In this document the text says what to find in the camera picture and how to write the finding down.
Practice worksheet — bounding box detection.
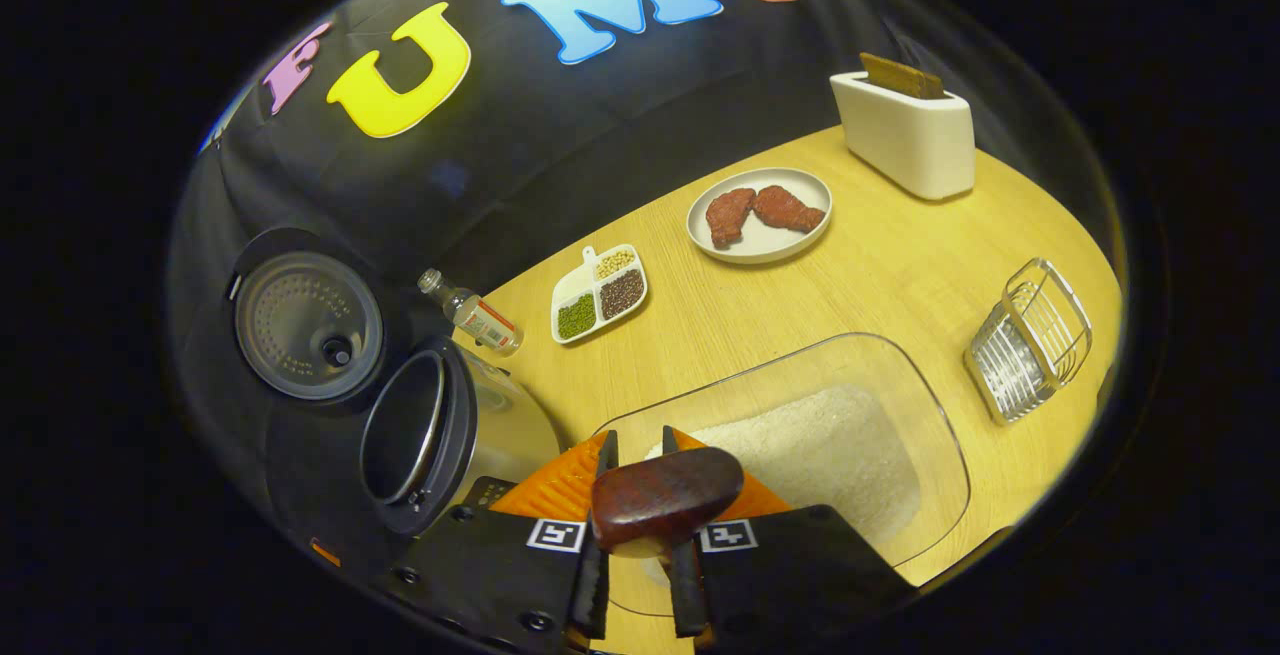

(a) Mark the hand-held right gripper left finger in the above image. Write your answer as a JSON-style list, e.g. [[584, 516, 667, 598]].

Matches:
[[385, 430, 621, 655]]

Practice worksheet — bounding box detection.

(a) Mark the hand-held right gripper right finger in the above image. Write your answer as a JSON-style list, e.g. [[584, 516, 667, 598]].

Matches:
[[660, 425, 916, 651]]

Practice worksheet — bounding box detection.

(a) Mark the dark brown wooden spoon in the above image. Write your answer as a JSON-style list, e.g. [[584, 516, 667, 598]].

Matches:
[[590, 447, 747, 554]]

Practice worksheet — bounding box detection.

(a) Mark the white rice bed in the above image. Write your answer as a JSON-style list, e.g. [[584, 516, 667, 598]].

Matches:
[[645, 383, 923, 586]]

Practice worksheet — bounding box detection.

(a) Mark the dark grey rice cooker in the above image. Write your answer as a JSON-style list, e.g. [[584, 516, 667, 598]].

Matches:
[[222, 225, 563, 538]]

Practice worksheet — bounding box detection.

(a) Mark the small clear glass bottle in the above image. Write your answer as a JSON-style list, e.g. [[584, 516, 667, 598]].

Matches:
[[417, 268, 525, 357]]

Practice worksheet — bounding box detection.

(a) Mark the white divided bean dish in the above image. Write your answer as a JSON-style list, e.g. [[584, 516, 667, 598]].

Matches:
[[550, 244, 649, 346]]

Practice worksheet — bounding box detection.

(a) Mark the clear plastic container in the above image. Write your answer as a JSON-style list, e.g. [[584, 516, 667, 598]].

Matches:
[[590, 332, 971, 621]]

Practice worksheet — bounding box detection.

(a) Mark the round white plate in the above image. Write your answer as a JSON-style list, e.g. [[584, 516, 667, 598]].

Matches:
[[686, 167, 834, 266]]

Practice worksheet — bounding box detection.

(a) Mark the red-brown meat piece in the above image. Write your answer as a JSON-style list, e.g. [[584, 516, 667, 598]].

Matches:
[[752, 185, 827, 234], [705, 187, 758, 250]]

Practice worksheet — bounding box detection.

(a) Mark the metal wire basket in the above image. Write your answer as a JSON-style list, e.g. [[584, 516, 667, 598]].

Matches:
[[963, 257, 1094, 426]]

